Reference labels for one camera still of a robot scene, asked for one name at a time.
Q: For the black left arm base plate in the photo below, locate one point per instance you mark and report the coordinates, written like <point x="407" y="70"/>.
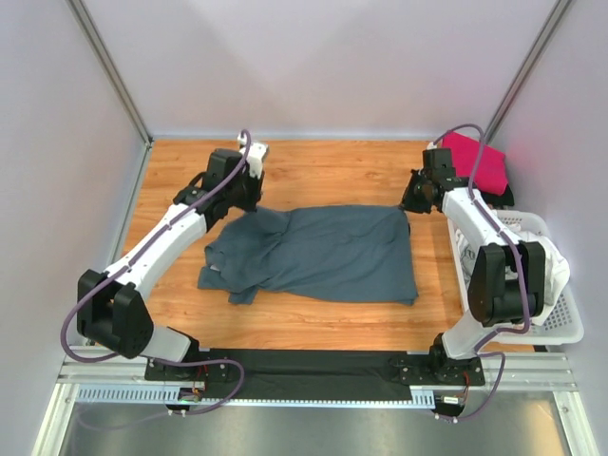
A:
<point x="208" y="368"/>

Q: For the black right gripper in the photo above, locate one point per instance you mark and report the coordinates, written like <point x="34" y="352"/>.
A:
<point x="407" y="202"/>

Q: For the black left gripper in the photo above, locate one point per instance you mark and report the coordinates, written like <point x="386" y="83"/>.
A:
<point x="256" y="183"/>

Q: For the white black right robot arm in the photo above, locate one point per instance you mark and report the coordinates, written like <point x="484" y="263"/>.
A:
<point x="506" y="288"/>

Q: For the grey slotted cable duct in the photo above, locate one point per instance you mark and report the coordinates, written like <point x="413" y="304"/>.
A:
<point x="180" y="396"/>

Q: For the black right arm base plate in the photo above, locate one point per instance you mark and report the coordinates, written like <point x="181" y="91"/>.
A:
<point x="424" y="370"/>

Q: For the white t-shirt in basket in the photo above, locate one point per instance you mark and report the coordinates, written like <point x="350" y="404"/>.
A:
<point x="557" y="270"/>

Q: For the folded pink t-shirt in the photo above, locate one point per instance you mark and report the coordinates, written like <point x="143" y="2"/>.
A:
<point x="490" y="176"/>

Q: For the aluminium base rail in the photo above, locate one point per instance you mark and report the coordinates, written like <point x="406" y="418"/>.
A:
<point x="535" y="370"/>

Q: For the right aluminium corner post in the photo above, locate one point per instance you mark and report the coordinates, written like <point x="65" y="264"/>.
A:
<point x="533" y="56"/>

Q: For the aluminium corner post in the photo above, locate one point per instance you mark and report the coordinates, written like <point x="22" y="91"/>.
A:
<point x="533" y="56"/>
<point x="92" y="34"/>

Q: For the white plastic laundry basket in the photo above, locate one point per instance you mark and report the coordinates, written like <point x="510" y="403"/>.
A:
<point x="561" y="324"/>

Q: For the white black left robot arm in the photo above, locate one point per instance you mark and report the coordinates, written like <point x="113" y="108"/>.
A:
<point x="111" y="303"/>

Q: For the grey t-shirt in basket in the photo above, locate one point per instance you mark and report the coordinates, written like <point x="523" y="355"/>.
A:
<point x="467" y="259"/>

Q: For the blue-grey t-shirt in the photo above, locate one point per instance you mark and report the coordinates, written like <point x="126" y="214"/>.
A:
<point x="342" y="253"/>

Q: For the left aluminium corner post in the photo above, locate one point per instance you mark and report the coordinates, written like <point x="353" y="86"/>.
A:
<point x="92" y="34"/>

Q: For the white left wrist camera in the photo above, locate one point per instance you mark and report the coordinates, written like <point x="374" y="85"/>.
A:
<point x="258" y="152"/>

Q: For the folded black t-shirt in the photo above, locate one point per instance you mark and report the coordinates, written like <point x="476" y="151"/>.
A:
<point x="504" y="200"/>

